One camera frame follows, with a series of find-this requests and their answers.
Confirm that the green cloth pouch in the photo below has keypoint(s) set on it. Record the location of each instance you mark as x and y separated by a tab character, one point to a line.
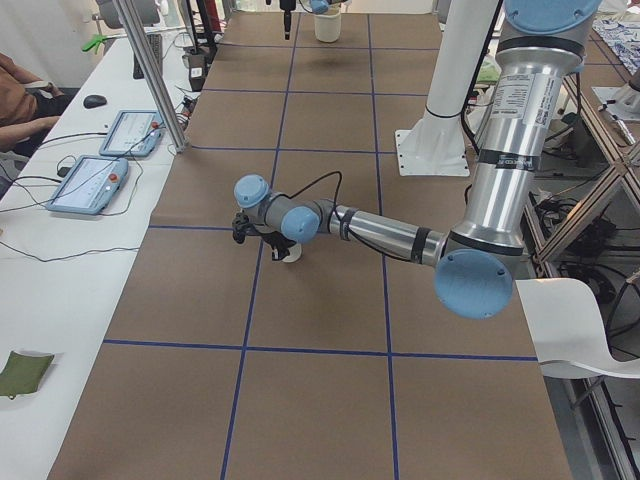
23	373

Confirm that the white bucket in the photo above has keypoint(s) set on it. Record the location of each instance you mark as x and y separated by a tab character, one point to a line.
327	26

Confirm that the aluminium frame post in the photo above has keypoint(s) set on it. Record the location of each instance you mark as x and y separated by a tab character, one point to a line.
134	29

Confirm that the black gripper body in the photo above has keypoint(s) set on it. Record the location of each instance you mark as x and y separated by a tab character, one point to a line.
274	244

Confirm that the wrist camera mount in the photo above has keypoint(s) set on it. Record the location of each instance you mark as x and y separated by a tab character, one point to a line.
240	226

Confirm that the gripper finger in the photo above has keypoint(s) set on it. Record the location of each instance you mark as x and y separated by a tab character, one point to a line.
279	251

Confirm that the blue teach pendant far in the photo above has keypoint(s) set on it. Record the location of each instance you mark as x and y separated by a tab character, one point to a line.
134	134

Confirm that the white chair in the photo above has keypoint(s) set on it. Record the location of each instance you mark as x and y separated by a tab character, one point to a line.
568	332

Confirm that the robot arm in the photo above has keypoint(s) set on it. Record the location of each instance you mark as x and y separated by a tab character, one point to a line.
541	43
324	7

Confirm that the person in brown shirt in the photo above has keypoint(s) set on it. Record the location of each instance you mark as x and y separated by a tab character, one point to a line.
27	118

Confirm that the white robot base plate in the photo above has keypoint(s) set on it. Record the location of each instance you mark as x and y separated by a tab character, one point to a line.
435	146

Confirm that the white HOME mug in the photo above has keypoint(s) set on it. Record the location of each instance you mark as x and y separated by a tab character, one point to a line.
293	255

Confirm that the black computer mouse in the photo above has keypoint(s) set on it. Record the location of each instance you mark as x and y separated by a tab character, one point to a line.
94	101

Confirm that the green plastic clamp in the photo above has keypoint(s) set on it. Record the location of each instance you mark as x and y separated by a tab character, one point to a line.
94	43

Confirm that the blue teach pendant near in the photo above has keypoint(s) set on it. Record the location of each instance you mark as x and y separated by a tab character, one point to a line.
89	186

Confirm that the blue teach pendant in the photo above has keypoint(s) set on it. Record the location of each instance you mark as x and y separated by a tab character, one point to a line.
89	186
134	134

